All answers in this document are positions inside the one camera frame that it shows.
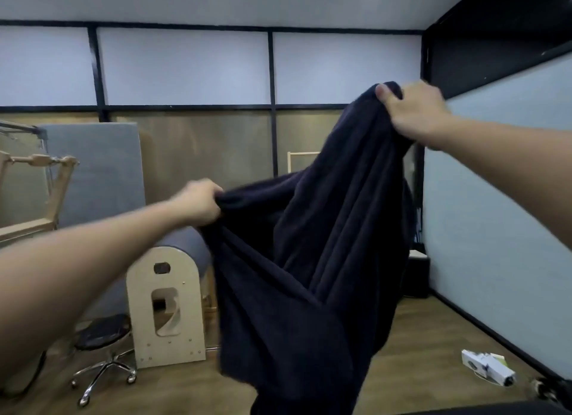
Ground person's right hand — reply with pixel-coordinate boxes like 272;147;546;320
375;80;453;150

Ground person's left hand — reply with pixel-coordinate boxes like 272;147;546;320
171;179;224;228

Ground dark navy towel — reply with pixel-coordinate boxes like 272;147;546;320
198;81;417;415

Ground person's left forearm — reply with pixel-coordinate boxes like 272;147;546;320
0;199;187;386

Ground person's right forearm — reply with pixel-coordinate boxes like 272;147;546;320
427;114;572;252

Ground grey padded barrel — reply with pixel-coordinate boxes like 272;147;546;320
154;226;212;295

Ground grey padded mat panel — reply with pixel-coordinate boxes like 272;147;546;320
38;123;147;321

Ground wooden arched barrel side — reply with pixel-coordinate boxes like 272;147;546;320
125;246;207;370

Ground black stool with chrome base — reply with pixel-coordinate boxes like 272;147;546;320
70;314;138;408

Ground black box with white top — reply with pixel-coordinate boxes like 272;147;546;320
404;249;431;300

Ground white cardboard box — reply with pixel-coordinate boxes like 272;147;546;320
461;349;517;388

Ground black wheeled object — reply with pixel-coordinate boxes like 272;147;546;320
532;376;572;411

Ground light wooden rack frame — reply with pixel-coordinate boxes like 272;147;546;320
287;151;321;175

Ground wooden exercise frame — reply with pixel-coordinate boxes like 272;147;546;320
0;120;80;243

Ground black cable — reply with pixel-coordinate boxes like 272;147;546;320
0;351;48;399

